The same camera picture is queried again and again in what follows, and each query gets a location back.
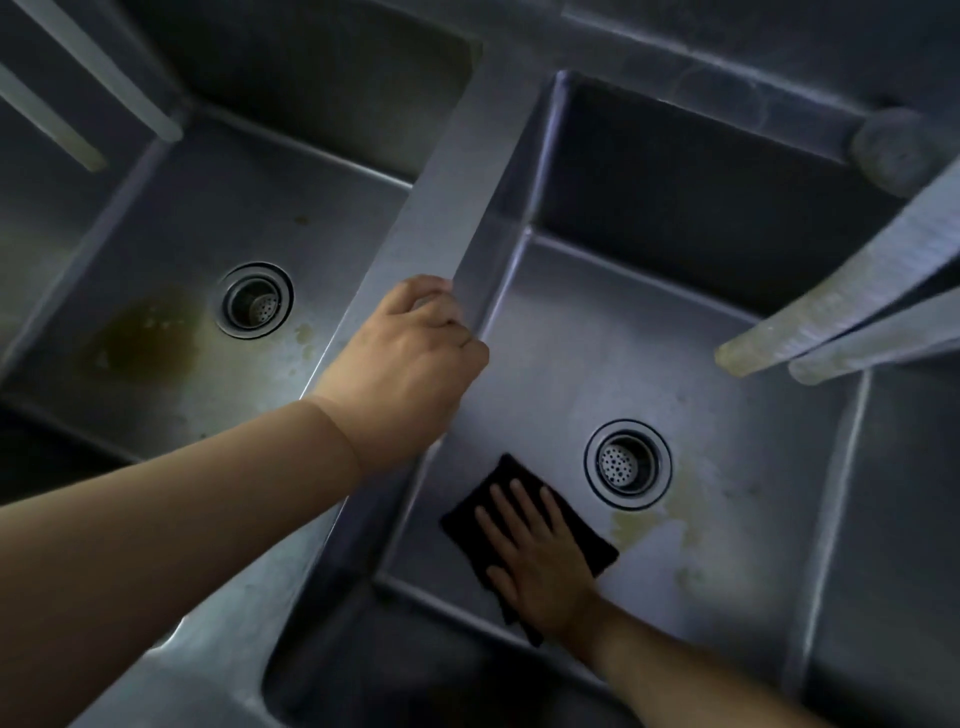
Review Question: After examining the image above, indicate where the person's right hand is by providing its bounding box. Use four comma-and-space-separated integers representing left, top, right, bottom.
474, 481, 603, 640

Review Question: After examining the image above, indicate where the person's left hand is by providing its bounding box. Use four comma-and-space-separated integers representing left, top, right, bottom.
307, 273, 491, 482

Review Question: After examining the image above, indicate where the black cleaning cloth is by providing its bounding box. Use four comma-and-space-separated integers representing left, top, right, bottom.
438, 452, 621, 648

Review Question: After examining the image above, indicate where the person's left forearm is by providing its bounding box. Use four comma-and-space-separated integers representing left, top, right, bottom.
0, 397, 366, 728

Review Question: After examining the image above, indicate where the person's right forearm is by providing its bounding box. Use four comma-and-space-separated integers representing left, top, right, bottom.
577, 596, 834, 728

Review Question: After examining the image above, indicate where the round metal drain strainer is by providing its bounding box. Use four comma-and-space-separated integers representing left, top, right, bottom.
213, 261, 296, 341
583, 418, 675, 513

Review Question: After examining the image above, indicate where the stainless steel double sink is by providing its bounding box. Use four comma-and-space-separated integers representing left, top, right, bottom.
0, 0, 960, 728

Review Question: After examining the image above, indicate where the thick metal faucet spout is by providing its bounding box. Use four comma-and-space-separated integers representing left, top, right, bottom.
713, 153, 960, 381
11, 0, 186, 145

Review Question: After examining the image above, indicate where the grey round faucet base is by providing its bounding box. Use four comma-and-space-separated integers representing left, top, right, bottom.
848, 106, 952, 201

